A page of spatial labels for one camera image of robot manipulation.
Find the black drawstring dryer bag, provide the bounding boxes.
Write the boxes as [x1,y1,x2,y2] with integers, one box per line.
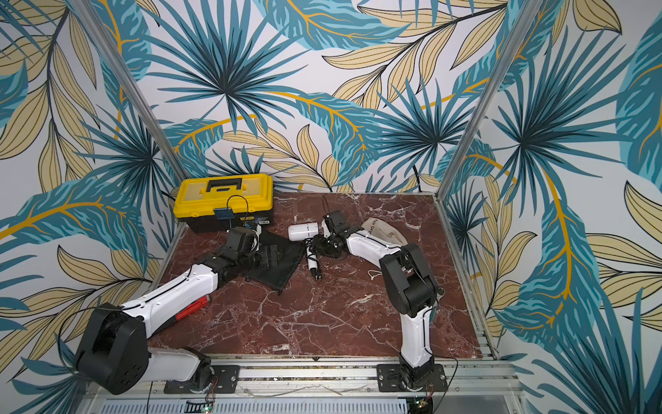
[246,231,305,293]

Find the white hair dryer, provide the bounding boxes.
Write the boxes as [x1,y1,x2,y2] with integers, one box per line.
[288,223,322,279]

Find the beige drawstring dryer bag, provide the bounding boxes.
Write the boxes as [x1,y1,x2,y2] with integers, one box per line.
[362,217,408,248]

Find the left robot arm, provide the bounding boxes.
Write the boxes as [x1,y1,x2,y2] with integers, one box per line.
[72,227,288,395]

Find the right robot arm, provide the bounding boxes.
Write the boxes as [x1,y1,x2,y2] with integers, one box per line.
[312,210,440,391]

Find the yellow black toolbox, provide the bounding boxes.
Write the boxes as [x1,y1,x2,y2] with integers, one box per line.
[173,174,273,233]

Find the red black hand tool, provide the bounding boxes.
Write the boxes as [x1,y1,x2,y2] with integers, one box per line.
[175,295,210,321]

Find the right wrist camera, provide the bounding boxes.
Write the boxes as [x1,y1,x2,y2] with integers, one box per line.
[321,216,334,238]

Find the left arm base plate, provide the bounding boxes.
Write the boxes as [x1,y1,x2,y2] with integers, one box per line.
[164,365,240,395]

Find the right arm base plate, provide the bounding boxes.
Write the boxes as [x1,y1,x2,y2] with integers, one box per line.
[377,363,450,393]

